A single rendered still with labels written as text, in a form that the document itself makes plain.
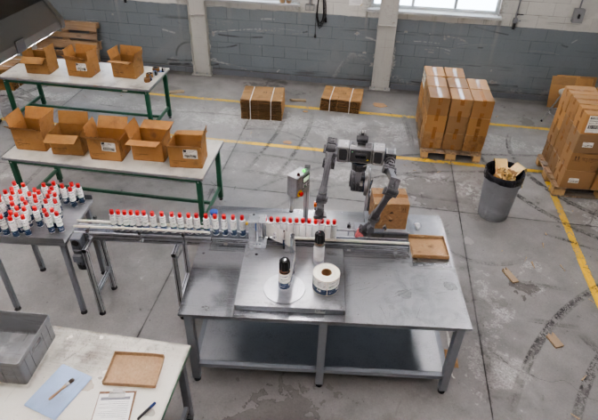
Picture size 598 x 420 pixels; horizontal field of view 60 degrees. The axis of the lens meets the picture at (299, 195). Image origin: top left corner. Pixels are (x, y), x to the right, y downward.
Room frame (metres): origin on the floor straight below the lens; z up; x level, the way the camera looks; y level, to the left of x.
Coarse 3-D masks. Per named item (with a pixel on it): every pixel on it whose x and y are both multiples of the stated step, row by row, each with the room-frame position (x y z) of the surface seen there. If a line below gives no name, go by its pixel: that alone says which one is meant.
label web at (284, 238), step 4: (268, 224) 3.28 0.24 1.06; (268, 228) 3.28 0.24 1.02; (272, 228) 3.25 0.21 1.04; (276, 228) 3.24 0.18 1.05; (268, 232) 3.28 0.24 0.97; (272, 232) 3.25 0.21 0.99; (276, 232) 3.24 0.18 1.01; (280, 232) 3.22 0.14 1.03; (284, 232) 3.18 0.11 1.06; (288, 232) 3.18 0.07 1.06; (268, 236) 3.28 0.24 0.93; (272, 236) 3.25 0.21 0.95; (276, 236) 3.24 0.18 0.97; (280, 236) 3.22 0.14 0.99; (284, 236) 3.18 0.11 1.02; (288, 236) 3.18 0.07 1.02; (276, 240) 3.24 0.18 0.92; (280, 240) 3.22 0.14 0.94; (284, 240) 3.18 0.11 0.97; (288, 240) 3.18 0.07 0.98; (284, 244) 3.18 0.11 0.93; (288, 244) 3.18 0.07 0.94
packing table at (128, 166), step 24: (216, 144) 5.02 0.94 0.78; (72, 168) 4.57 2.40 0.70; (96, 168) 4.48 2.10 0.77; (120, 168) 4.47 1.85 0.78; (144, 168) 4.49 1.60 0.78; (168, 168) 4.50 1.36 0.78; (192, 168) 4.51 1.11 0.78; (216, 168) 5.04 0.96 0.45; (120, 192) 4.86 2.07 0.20; (216, 192) 4.91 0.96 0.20
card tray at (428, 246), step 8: (408, 240) 3.39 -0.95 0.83; (416, 240) 3.39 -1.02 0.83; (424, 240) 3.40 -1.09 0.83; (432, 240) 3.40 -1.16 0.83; (440, 240) 3.40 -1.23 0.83; (416, 248) 3.29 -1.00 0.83; (424, 248) 3.29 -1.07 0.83; (432, 248) 3.29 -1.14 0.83; (440, 248) 3.30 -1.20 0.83; (416, 256) 3.17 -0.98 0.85; (424, 256) 3.17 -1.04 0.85; (432, 256) 3.17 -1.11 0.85; (440, 256) 3.17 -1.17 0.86; (448, 256) 3.17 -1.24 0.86
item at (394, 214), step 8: (376, 192) 3.68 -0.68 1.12; (400, 192) 3.69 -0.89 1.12; (376, 200) 3.56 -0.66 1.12; (392, 200) 3.57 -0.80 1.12; (400, 200) 3.57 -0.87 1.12; (384, 208) 3.52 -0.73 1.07; (392, 208) 3.52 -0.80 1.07; (400, 208) 3.52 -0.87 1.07; (408, 208) 3.52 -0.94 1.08; (384, 216) 3.52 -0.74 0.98; (392, 216) 3.52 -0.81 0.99; (400, 216) 3.52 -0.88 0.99; (376, 224) 3.52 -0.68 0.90; (392, 224) 3.52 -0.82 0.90; (400, 224) 3.52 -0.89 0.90
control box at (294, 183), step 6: (300, 168) 3.48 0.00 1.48; (288, 174) 3.38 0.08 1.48; (294, 174) 3.39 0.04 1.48; (300, 174) 3.39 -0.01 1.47; (306, 174) 3.42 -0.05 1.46; (288, 180) 3.37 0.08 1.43; (294, 180) 3.34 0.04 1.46; (300, 180) 3.35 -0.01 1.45; (288, 186) 3.37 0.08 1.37; (294, 186) 3.34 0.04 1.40; (300, 186) 3.35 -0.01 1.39; (306, 186) 3.42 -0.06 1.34; (288, 192) 3.37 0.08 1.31; (294, 192) 3.34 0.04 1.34
